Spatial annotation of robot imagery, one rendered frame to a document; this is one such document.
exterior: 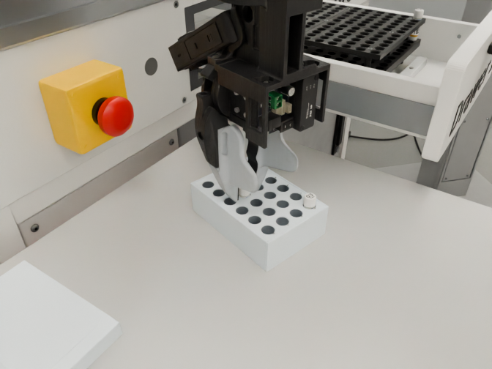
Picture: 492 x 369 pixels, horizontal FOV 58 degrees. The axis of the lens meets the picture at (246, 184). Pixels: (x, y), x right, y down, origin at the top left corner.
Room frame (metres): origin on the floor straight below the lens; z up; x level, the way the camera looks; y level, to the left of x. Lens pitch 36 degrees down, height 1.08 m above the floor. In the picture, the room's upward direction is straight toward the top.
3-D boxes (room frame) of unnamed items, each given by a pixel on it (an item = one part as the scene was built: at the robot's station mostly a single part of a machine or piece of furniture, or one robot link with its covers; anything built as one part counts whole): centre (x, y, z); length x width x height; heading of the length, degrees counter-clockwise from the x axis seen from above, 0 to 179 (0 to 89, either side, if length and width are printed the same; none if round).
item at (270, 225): (0.37, -0.01, 0.78); 0.12 x 0.08 x 0.04; 40
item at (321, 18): (0.63, -0.11, 0.87); 0.22 x 0.18 x 0.06; 56
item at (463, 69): (0.52, -0.28, 0.87); 0.29 x 0.02 x 0.11; 146
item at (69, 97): (0.42, 0.16, 0.88); 0.07 x 0.05 x 0.07; 146
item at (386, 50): (0.57, -0.20, 0.90); 0.18 x 0.02 x 0.01; 146
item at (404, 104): (0.64, -0.10, 0.86); 0.40 x 0.26 x 0.06; 56
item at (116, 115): (0.40, 0.13, 0.88); 0.04 x 0.03 x 0.04; 146
